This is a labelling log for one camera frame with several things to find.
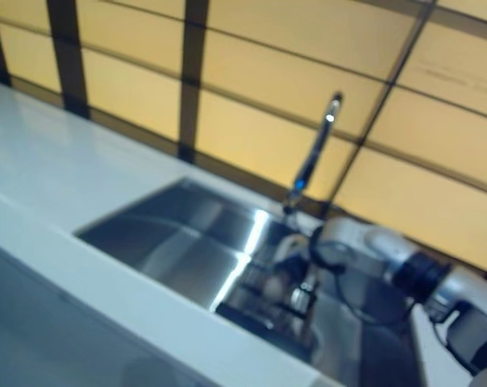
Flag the chrome gooseneck faucet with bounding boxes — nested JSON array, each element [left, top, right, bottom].
[[282, 91, 344, 219]]

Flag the dark lattice wall frame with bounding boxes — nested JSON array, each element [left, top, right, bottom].
[[0, 0, 487, 279]]

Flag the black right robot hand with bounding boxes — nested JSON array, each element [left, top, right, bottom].
[[273, 240, 316, 284]]

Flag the stainless steel sink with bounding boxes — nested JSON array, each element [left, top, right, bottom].
[[73, 177, 435, 387]]

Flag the black dish drying rack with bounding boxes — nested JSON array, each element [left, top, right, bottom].
[[214, 257, 322, 352]]

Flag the white base cabinet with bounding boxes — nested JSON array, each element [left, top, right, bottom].
[[0, 237, 188, 387]]

